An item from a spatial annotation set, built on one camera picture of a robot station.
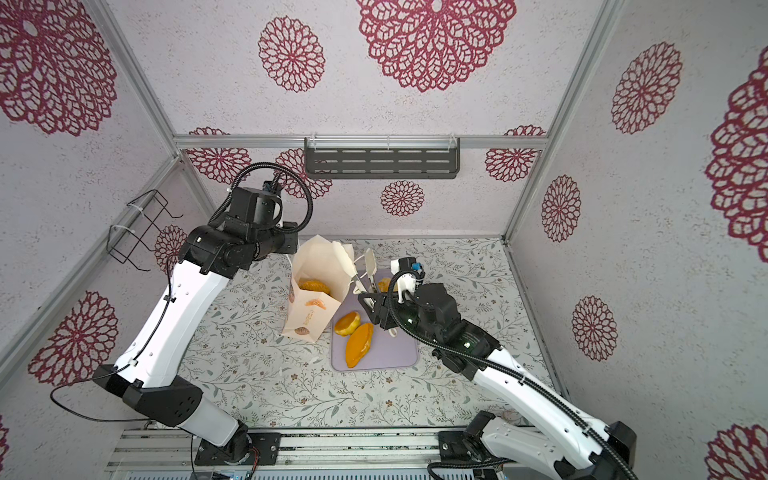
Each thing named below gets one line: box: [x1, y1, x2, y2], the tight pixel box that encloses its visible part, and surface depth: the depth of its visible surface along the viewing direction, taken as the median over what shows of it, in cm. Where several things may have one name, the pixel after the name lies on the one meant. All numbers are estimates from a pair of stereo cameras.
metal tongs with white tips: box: [333, 241, 379, 309], surface depth 67 cm
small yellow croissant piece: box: [334, 311, 361, 336], surface depth 93 cm
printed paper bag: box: [282, 234, 352, 343], surface depth 81 cm
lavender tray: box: [331, 294, 418, 371], surface depth 91 cm
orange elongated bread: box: [346, 323, 373, 368], surface depth 91 cm
